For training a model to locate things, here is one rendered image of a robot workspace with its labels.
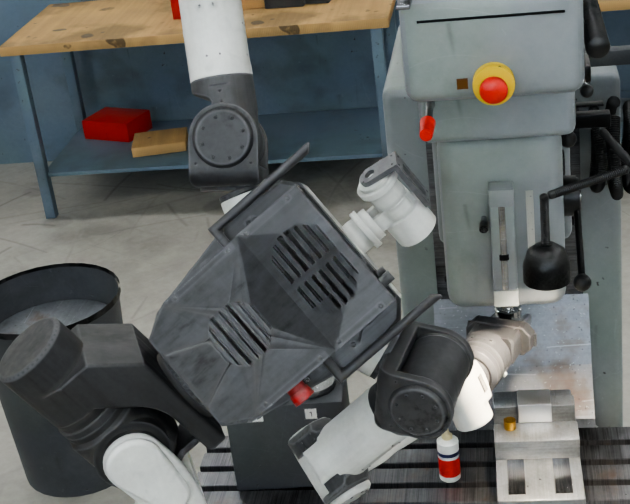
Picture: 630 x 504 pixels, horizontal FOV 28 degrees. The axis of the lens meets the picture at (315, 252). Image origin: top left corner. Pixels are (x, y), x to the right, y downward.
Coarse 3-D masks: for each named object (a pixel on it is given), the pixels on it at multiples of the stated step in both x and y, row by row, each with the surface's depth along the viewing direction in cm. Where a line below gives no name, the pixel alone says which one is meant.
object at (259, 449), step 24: (336, 384) 233; (288, 408) 229; (312, 408) 229; (336, 408) 228; (240, 432) 232; (264, 432) 232; (288, 432) 231; (240, 456) 235; (264, 456) 234; (288, 456) 234; (240, 480) 237; (264, 480) 237; (288, 480) 236
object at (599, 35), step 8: (584, 0) 197; (592, 0) 197; (584, 8) 194; (592, 8) 193; (584, 16) 190; (592, 16) 188; (600, 16) 190; (584, 24) 187; (592, 24) 185; (600, 24) 185; (584, 32) 185; (592, 32) 182; (600, 32) 181; (584, 40) 183; (592, 40) 180; (600, 40) 179; (608, 40) 180; (592, 48) 180; (600, 48) 180; (608, 48) 180; (592, 56) 181; (600, 56) 180
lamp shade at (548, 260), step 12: (528, 252) 190; (540, 252) 189; (552, 252) 188; (564, 252) 189; (528, 264) 190; (540, 264) 188; (552, 264) 188; (564, 264) 189; (528, 276) 190; (540, 276) 188; (552, 276) 188; (564, 276) 189; (540, 288) 189; (552, 288) 189
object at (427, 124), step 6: (432, 102) 193; (426, 108) 190; (432, 108) 190; (426, 114) 188; (432, 114) 189; (420, 120) 186; (426, 120) 184; (432, 120) 184; (420, 126) 183; (426, 126) 182; (432, 126) 183; (420, 132) 181; (426, 132) 181; (432, 132) 181; (426, 138) 181
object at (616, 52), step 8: (584, 48) 231; (616, 48) 229; (624, 48) 228; (608, 56) 228; (616, 56) 228; (624, 56) 228; (592, 64) 230; (600, 64) 229; (608, 64) 229; (616, 64) 229; (624, 64) 229
